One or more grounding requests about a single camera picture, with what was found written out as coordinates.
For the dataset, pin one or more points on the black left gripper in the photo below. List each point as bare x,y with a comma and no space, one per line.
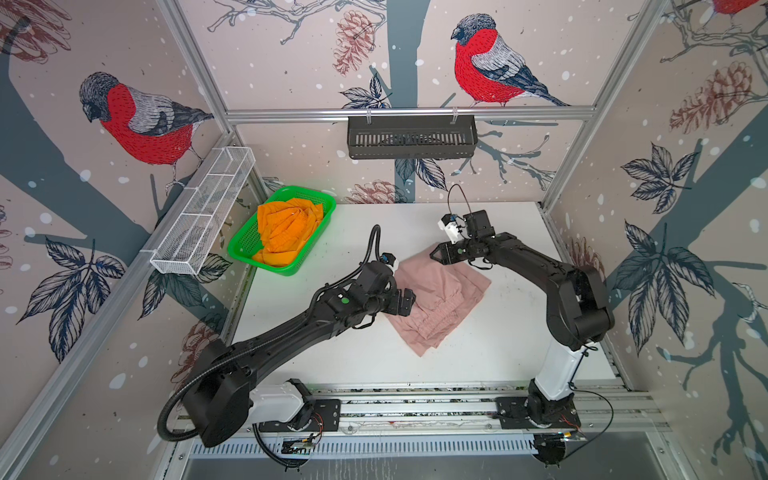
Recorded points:
407,303

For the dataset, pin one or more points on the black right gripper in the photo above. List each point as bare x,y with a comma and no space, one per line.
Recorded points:
447,250

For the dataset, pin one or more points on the pink shorts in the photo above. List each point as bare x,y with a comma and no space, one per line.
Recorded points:
444,296

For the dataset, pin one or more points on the orange shorts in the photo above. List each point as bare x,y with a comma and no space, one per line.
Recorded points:
285,227

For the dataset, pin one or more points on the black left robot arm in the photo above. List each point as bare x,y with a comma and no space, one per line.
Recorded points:
216,395

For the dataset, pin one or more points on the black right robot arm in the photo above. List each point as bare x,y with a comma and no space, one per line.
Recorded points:
577,313

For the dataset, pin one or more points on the green plastic basket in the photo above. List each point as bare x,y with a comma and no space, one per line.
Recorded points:
246,242

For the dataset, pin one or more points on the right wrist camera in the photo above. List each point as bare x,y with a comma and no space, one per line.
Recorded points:
451,225

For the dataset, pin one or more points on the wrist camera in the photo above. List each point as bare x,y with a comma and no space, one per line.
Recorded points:
389,259
451,225

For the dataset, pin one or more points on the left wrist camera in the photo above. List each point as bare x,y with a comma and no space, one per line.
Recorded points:
389,259

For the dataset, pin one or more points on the black hanging wall basket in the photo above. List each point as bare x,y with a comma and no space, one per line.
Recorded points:
411,137

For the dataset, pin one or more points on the white wire wall basket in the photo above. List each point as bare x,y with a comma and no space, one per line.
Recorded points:
186,246

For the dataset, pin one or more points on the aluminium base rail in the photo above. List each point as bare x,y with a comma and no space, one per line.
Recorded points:
470,407

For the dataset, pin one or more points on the aluminium horizontal frame bar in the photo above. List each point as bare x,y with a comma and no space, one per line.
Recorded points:
580,113

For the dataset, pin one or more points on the aluminium corner frame post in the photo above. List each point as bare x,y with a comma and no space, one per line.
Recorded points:
644,25

